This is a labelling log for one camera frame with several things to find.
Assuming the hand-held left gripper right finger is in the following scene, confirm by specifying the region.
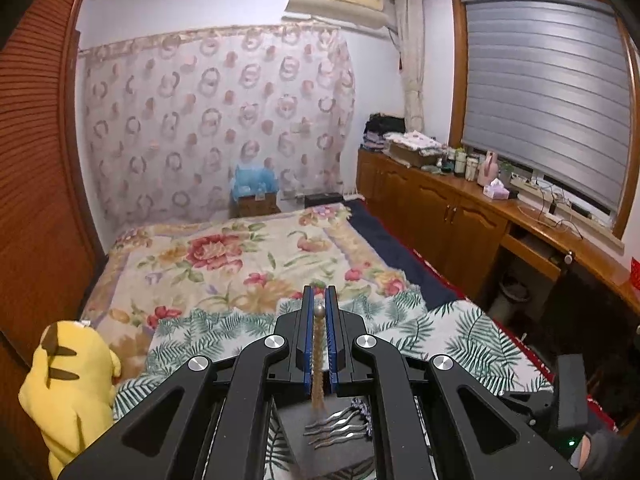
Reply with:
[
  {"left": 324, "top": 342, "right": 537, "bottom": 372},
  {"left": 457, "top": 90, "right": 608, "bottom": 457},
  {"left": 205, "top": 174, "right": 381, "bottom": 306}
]
[{"left": 324, "top": 285, "right": 583, "bottom": 480}]

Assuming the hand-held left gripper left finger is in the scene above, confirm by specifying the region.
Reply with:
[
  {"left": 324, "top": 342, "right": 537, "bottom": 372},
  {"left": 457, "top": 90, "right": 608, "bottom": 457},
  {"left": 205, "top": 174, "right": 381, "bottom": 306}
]
[{"left": 59, "top": 285, "right": 315, "bottom": 480}]

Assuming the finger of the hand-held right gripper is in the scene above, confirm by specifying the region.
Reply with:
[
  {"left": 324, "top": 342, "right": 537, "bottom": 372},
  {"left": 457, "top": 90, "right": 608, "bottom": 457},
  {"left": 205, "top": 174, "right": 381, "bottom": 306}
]
[{"left": 500, "top": 390, "right": 555, "bottom": 428}]

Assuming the gold chain with pearl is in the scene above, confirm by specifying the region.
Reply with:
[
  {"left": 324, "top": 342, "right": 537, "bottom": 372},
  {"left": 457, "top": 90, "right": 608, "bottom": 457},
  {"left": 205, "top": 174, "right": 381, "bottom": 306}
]
[{"left": 309, "top": 305, "right": 328, "bottom": 413}]

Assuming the person's right forearm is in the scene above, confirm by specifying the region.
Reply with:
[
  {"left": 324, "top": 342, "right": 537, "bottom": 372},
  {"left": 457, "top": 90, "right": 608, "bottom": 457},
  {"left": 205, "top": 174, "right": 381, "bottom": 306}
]
[{"left": 582, "top": 427, "right": 626, "bottom": 476}]

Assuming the person's right hand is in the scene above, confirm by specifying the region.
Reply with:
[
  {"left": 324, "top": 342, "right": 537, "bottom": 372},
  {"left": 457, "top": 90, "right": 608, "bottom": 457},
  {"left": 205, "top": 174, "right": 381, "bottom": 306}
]
[{"left": 570, "top": 437, "right": 592, "bottom": 472}]

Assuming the silver wavy hair pin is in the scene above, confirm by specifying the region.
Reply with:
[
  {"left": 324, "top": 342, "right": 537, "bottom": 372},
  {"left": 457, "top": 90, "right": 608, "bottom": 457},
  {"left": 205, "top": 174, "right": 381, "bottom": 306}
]
[
  {"left": 305, "top": 407, "right": 371, "bottom": 428},
  {"left": 307, "top": 427, "right": 373, "bottom": 443},
  {"left": 304, "top": 417, "right": 372, "bottom": 436},
  {"left": 310, "top": 435, "right": 373, "bottom": 450}
]

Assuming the navy sheet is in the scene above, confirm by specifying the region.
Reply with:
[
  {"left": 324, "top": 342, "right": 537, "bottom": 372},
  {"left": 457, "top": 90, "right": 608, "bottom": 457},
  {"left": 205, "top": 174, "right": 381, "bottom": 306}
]
[{"left": 345, "top": 200, "right": 471, "bottom": 311}]

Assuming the grey trash bin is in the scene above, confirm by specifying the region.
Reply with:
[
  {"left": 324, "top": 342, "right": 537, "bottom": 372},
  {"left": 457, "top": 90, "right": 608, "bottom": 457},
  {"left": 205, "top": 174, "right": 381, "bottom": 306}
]
[{"left": 492, "top": 275, "right": 533, "bottom": 319}]

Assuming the leaf print sheet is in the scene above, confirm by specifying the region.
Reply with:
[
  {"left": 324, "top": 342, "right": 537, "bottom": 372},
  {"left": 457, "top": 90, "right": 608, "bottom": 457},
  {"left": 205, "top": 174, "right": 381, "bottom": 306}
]
[{"left": 112, "top": 290, "right": 556, "bottom": 480}]

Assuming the floral blanket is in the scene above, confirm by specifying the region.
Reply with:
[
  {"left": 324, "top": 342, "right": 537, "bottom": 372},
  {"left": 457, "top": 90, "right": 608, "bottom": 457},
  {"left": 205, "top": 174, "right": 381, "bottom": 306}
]
[{"left": 80, "top": 205, "right": 408, "bottom": 368}]

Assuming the open wooden drawer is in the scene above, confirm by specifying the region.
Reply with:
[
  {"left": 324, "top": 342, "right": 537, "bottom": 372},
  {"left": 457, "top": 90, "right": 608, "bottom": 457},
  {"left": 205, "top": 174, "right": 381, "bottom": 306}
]
[{"left": 500, "top": 232, "right": 577, "bottom": 282}]

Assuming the black flat box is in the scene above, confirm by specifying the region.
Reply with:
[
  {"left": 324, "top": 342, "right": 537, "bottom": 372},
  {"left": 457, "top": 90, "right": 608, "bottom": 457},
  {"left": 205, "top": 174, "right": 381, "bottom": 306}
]
[{"left": 304, "top": 191, "right": 346, "bottom": 209}]

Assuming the wooden cabinet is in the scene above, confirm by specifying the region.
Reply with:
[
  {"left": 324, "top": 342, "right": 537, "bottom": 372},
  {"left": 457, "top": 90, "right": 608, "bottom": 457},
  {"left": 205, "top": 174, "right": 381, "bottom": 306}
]
[{"left": 356, "top": 146, "right": 640, "bottom": 322}]

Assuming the blue plush bag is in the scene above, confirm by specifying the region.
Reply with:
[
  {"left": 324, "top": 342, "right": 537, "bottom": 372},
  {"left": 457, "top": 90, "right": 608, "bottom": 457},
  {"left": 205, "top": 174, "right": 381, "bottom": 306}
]
[{"left": 229, "top": 160, "right": 279, "bottom": 199}]

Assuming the white power strip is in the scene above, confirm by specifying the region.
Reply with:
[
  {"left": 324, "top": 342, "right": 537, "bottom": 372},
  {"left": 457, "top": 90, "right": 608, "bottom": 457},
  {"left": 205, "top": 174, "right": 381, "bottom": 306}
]
[
  {"left": 510, "top": 175, "right": 557, "bottom": 197},
  {"left": 517, "top": 187, "right": 588, "bottom": 237}
]

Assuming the clutter on dresser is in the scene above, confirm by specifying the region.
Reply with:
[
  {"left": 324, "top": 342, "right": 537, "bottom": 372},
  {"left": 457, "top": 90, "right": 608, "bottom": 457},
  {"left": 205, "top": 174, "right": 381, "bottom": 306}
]
[{"left": 387, "top": 142, "right": 443, "bottom": 169}]

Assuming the stack of folded clothes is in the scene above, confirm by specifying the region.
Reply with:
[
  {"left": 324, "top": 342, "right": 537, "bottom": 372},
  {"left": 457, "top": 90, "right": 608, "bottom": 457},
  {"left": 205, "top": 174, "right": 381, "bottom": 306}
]
[{"left": 361, "top": 114, "right": 406, "bottom": 154}]

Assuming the floral folded cloth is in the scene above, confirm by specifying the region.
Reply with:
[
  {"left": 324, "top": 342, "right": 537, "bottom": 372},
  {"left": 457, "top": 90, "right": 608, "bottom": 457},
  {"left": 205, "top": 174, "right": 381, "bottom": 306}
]
[{"left": 382, "top": 130, "right": 445, "bottom": 155}]

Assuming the pink holder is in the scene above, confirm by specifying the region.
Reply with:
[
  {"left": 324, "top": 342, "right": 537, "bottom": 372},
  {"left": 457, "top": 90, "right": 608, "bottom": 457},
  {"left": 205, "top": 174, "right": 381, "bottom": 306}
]
[{"left": 477, "top": 151, "right": 500, "bottom": 187}]

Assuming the yellow plush toy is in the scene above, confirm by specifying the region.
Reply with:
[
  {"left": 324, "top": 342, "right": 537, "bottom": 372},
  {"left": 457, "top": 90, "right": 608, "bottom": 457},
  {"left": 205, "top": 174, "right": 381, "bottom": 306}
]
[{"left": 19, "top": 319, "right": 123, "bottom": 478}]

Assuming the cream lace curtain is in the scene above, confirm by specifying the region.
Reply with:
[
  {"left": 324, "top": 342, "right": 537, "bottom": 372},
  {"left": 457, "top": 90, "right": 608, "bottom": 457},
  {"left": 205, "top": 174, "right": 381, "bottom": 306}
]
[{"left": 392, "top": 0, "right": 427, "bottom": 133}]

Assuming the grey window blind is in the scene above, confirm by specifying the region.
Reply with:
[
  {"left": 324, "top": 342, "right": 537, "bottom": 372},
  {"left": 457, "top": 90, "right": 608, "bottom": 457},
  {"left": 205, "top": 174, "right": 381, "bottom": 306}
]
[{"left": 460, "top": 0, "right": 633, "bottom": 216}]

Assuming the wooden slatted wardrobe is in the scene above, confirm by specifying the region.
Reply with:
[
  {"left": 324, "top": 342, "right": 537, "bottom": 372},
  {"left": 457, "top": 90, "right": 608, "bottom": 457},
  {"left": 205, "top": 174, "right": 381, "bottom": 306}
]
[{"left": 0, "top": 0, "right": 108, "bottom": 461}]

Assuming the ring patterned curtain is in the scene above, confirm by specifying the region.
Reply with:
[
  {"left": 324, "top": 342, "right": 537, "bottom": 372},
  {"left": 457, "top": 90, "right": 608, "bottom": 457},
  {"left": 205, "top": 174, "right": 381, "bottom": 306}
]
[{"left": 80, "top": 25, "right": 357, "bottom": 233}]

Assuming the wooden window frame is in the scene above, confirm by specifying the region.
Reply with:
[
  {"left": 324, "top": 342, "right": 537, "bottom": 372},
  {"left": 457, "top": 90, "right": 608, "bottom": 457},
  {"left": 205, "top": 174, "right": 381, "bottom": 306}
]
[{"left": 447, "top": 0, "right": 640, "bottom": 257}]

